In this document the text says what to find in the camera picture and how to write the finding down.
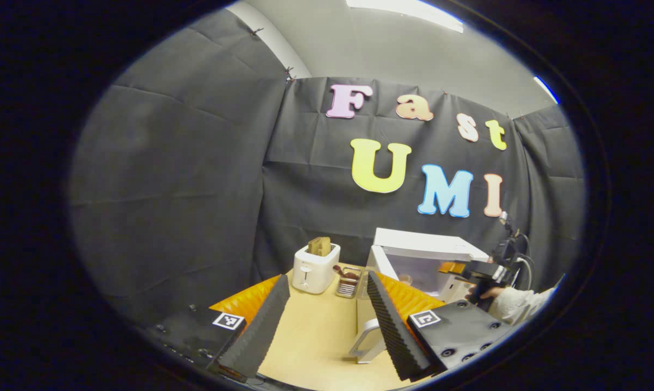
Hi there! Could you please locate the large ceiling light panel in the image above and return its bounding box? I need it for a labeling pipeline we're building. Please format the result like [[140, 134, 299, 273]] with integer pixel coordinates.
[[346, 0, 465, 33]]

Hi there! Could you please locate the small wire basket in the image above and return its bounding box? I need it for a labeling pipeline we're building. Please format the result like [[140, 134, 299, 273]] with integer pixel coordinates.
[[335, 266, 363, 299]]

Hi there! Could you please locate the white microwave oven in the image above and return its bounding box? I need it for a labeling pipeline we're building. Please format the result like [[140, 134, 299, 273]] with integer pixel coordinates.
[[348, 228, 491, 364]]

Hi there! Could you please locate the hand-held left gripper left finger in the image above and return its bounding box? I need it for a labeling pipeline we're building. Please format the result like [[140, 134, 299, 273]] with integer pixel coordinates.
[[139, 274, 291, 381]]

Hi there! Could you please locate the white toaster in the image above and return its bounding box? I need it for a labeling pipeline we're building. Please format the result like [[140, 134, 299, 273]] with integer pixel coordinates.
[[293, 243, 341, 295]]

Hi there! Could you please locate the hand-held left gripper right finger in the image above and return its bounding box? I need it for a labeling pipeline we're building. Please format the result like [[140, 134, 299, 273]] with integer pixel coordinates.
[[366, 272, 515, 382]]

